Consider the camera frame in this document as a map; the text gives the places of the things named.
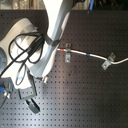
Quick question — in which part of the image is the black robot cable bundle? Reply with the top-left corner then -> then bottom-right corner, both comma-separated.
0,32 -> 47,89

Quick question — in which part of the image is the metal cable clip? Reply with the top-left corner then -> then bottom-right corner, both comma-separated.
65,43 -> 71,63
102,52 -> 116,70

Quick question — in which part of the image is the white cable with markings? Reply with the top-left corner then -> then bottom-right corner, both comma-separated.
57,47 -> 128,66

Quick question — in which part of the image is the black strap on arm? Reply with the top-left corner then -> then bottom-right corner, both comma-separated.
45,34 -> 61,48

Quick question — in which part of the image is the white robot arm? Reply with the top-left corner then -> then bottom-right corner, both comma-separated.
0,0 -> 73,114

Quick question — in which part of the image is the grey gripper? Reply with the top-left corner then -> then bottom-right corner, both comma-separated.
0,73 -> 41,114

